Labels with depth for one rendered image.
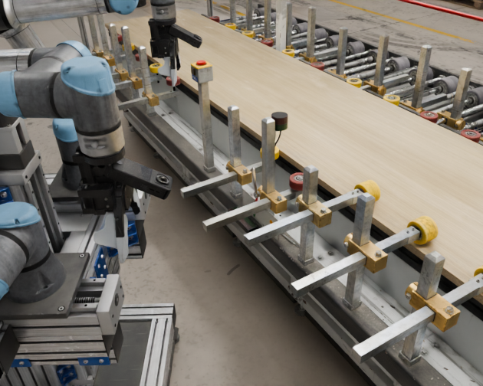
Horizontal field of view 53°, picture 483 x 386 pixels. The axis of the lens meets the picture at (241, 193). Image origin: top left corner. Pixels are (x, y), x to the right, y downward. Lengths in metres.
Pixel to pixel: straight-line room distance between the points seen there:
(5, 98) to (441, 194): 1.48
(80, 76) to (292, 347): 1.89
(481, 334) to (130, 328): 1.43
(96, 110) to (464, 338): 1.29
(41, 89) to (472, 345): 1.38
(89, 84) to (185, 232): 2.36
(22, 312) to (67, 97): 0.66
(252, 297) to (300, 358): 0.45
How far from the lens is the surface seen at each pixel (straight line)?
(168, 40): 1.63
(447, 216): 1.79
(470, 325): 1.65
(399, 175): 1.97
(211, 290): 2.70
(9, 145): 1.41
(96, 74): 0.79
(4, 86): 0.87
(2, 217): 1.23
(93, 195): 0.89
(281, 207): 1.83
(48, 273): 1.31
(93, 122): 0.81
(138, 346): 2.24
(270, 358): 2.40
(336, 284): 1.74
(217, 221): 1.74
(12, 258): 1.18
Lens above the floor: 1.92
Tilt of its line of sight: 34 degrees down
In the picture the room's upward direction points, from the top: 2 degrees counter-clockwise
